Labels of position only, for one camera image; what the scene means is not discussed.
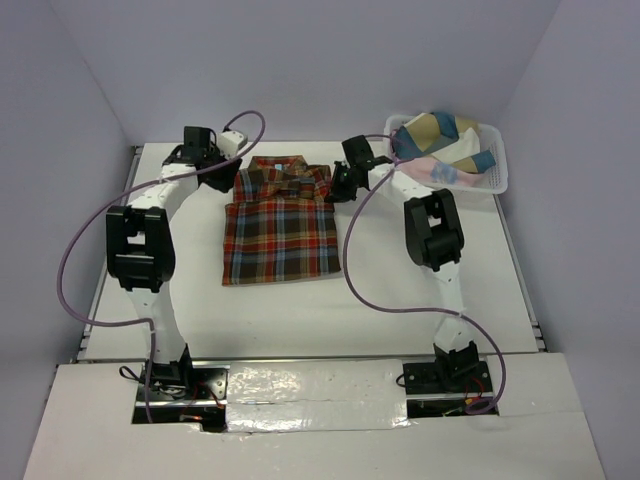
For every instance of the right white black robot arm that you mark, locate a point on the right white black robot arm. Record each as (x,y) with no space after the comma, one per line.
(434,241)

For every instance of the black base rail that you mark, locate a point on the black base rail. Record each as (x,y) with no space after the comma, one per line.
(204,404)

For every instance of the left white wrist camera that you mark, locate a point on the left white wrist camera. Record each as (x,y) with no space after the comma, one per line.
(230,143)

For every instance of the red brown plaid shirt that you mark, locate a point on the red brown plaid shirt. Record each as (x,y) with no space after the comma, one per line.
(278,226)

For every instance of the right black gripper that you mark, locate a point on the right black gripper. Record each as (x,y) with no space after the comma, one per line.
(338,194)

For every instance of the blue beige checked cloth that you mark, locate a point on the blue beige checked cloth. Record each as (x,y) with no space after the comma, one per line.
(448,139)

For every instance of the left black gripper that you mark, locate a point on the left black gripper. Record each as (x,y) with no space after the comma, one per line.
(228,178)

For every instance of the silver foil cover plate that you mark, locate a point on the silver foil cover plate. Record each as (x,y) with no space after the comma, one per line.
(314,396)

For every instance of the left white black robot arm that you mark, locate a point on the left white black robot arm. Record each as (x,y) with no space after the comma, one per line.
(140,249)

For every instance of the white plastic basket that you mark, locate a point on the white plastic basket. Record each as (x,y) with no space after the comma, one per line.
(495,180)

